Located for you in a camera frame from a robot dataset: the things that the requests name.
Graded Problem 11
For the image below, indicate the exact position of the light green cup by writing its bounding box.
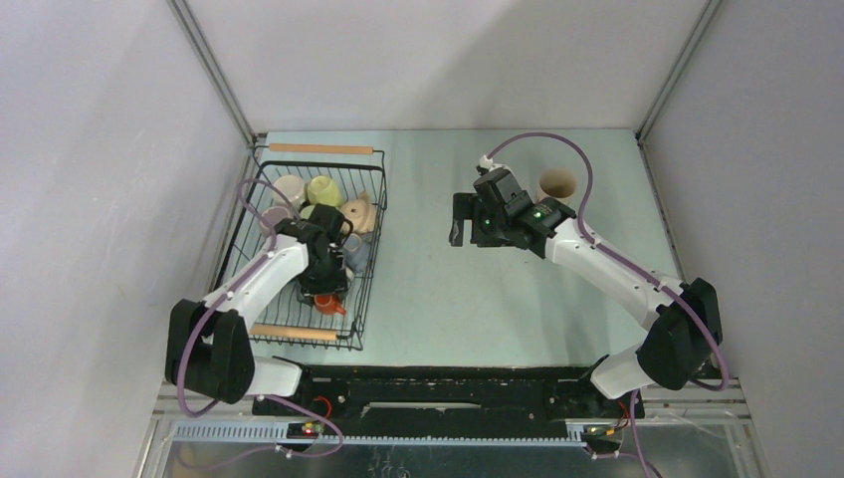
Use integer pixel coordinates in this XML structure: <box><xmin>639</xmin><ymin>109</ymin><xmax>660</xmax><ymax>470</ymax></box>
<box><xmin>300</xmin><ymin>204</ymin><xmax>316</xmax><ymax>220</ymax></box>

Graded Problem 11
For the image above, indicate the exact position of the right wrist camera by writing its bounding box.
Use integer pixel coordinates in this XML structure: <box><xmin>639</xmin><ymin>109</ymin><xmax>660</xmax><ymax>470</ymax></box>
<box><xmin>477</xmin><ymin>155</ymin><xmax>497</xmax><ymax>175</ymax></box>

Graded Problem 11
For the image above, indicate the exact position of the mauve cup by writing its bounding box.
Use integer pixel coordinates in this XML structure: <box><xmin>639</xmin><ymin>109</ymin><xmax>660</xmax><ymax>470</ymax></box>
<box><xmin>258</xmin><ymin>205</ymin><xmax>295</xmax><ymax>238</ymax></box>

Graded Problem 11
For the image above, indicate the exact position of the black wire dish rack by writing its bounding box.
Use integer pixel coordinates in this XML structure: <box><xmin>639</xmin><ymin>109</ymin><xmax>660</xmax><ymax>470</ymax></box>
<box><xmin>215</xmin><ymin>146</ymin><xmax>388</xmax><ymax>351</ymax></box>

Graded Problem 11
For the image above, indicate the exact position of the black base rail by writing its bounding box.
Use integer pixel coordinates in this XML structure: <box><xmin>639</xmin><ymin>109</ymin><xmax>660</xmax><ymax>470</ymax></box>
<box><xmin>291</xmin><ymin>364</ymin><xmax>645</xmax><ymax>441</ymax></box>

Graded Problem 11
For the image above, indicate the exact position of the seashell coral print mug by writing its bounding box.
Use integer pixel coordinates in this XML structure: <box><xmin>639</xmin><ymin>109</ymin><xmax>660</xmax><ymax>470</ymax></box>
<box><xmin>536</xmin><ymin>168</ymin><xmax>578</xmax><ymax>205</ymax></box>

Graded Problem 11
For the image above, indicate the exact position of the small orange cup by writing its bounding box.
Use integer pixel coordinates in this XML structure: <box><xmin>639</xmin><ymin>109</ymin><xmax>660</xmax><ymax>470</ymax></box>
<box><xmin>313</xmin><ymin>294</ymin><xmax>347</xmax><ymax>316</ymax></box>

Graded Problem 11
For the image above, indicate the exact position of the yellow-green cup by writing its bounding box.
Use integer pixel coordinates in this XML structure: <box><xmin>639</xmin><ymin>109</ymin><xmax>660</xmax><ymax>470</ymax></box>
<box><xmin>306</xmin><ymin>175</ymin><xmax>345</xmax><ymax>208</ymax></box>

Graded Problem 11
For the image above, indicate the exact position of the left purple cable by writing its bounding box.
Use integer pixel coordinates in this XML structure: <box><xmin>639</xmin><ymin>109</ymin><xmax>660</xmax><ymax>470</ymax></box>
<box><xmin>175</xmin><ymin>177</ymin><xmax>305</xmax><ymax>419</ymax></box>

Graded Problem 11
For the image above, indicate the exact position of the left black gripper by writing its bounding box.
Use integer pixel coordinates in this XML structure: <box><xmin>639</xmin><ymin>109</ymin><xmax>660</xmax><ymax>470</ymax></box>
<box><xmin>296</xmin><ymin>249</ymin><xmax>347</xmax><ymax>309</ymax></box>

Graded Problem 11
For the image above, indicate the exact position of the grey-blue small cup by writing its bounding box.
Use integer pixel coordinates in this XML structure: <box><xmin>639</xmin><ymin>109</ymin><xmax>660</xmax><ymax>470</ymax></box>
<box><xmin>342</xmin><ymin>233</ymin><xmax>371</xmax><ymax>273</ymax></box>

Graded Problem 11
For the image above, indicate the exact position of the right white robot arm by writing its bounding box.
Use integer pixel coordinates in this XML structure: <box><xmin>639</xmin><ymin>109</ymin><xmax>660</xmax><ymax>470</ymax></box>
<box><xmin>449</xmin><ymin>168</ymin><xmax>723</xmax><ymax>416</ymax></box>

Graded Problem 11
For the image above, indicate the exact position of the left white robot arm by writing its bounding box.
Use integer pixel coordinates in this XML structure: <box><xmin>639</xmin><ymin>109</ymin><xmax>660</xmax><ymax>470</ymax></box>
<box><xmin>165</xmin><ymin>205</ymin><xmax>351</xmax><ymax>415</ymax></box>

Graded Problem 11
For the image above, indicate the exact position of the peach teapot-shaped cup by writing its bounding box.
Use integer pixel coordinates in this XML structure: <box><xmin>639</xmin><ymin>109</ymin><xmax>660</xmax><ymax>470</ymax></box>
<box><xmin>340</xmin><ymin>191</ymin><xmax>377</xmax><ymax>235</ymax></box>

